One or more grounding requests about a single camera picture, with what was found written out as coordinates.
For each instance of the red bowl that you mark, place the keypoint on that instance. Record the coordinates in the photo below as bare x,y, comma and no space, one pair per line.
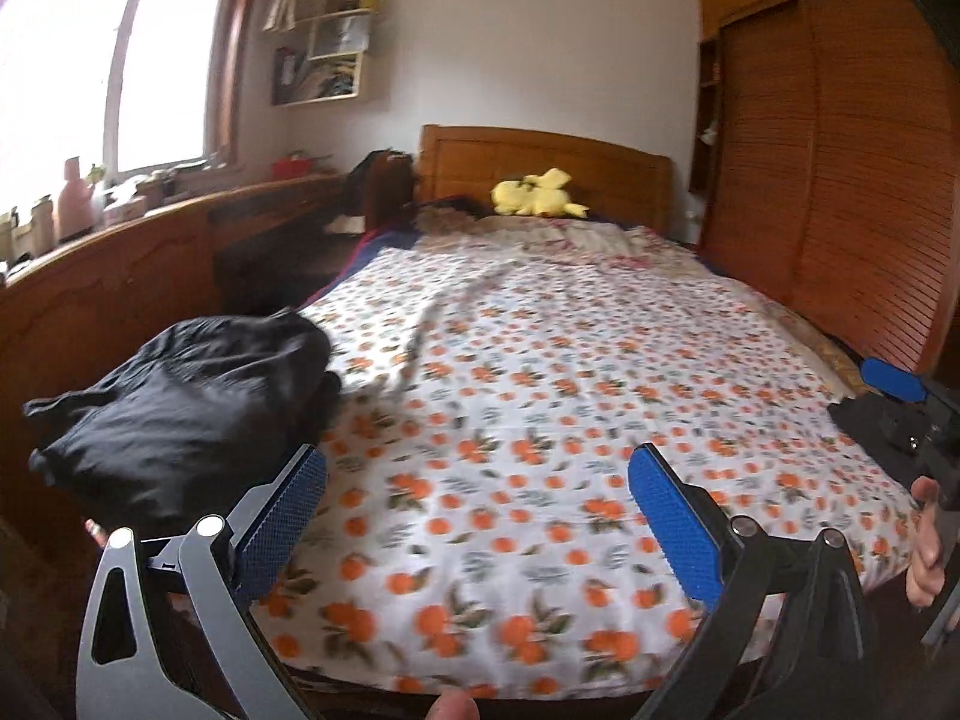
291,168

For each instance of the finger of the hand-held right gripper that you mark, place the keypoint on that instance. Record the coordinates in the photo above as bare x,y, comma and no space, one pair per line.
904,429
892,379

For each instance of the black zip jacket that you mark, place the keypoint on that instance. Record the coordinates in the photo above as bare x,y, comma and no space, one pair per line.
187,405

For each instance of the wooden slatted wardrobe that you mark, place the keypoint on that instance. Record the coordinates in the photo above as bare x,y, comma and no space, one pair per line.
840,165

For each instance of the floral quilt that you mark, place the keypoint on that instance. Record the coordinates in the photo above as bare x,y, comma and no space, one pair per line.
585,244

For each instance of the pink bottle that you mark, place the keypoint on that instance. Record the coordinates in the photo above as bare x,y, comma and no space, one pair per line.
75,202

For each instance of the white bottle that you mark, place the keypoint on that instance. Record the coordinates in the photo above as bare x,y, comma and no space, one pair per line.
43,229

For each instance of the wooden chair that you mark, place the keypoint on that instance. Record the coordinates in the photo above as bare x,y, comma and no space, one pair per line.
390,187

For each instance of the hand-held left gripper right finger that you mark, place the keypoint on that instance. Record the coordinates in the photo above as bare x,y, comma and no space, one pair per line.
675,525

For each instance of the bed with floral sheet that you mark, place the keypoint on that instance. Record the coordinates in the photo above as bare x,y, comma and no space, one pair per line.
562,390

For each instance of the wooden framed window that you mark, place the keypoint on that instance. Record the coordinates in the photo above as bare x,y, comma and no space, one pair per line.
90,60

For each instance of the black garment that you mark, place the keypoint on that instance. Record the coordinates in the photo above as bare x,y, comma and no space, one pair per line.
859,420

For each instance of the white wall shelf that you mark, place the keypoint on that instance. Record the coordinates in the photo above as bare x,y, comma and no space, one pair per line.
371,67

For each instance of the yellow plush toy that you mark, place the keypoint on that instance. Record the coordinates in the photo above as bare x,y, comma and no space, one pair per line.
532,196

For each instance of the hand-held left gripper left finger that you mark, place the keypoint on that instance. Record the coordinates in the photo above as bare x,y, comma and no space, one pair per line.
281,517

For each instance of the long wooden desk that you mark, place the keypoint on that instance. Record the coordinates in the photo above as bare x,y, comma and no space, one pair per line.
112,292

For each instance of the dark blue blanket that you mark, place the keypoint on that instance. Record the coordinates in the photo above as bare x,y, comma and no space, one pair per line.
360,249

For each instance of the person's right hand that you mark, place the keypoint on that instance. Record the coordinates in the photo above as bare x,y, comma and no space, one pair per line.
926,540

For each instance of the small white ornament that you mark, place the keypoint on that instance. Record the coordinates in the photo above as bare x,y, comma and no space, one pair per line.
707,135

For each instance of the white paper bag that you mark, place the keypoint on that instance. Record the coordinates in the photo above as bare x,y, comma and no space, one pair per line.
341,34

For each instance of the wooden headboard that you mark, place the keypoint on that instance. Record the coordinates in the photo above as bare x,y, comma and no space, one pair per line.
585,157

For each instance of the person's left hand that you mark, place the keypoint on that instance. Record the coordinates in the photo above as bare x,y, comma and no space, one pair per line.
456,709

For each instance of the black backpack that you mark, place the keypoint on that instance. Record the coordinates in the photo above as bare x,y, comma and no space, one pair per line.
367,184

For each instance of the small yellow shelf toy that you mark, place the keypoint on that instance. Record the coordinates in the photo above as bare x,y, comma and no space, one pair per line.
369,1

